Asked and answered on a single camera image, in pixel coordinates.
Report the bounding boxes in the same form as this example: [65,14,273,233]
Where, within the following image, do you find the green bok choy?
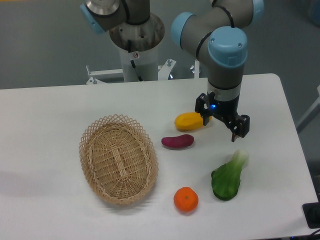
[211,149,249,201]

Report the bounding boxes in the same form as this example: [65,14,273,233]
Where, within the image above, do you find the white furniture leg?
[296,85,320,134]

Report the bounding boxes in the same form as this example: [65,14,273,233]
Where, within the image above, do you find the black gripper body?
[207,92,240,129]

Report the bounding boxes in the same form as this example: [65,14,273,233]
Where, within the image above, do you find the woven wicker basket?
[79,114,159,205]

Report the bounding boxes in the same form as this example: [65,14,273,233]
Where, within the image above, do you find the purple sweet potato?
[161,134,195,150]

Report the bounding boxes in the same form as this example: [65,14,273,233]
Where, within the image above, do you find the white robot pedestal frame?
[85,47,201,85]

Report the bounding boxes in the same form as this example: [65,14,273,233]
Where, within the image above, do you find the yellow mango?
[174,112,204,131]

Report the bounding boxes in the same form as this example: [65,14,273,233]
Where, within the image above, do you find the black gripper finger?
[231,114,250,142]
[194,93,213,126]

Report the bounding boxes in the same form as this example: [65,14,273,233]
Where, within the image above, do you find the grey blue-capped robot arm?
[80,0,264,138]

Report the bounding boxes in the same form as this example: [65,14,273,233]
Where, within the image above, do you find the orange tangerine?
[173,186,199,213]

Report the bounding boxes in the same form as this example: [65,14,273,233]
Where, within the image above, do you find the black device at table edge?
[302,202,320,229]

